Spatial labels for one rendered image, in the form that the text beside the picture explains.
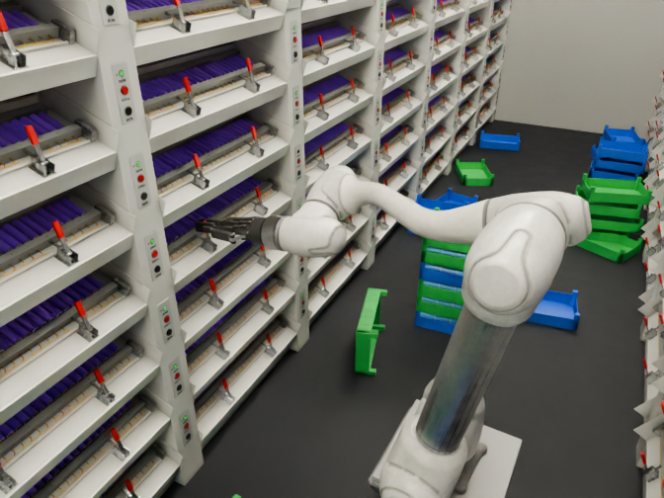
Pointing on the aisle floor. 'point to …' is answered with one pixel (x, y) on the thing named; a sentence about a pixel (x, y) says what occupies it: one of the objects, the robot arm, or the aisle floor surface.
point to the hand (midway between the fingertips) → (207, 225)
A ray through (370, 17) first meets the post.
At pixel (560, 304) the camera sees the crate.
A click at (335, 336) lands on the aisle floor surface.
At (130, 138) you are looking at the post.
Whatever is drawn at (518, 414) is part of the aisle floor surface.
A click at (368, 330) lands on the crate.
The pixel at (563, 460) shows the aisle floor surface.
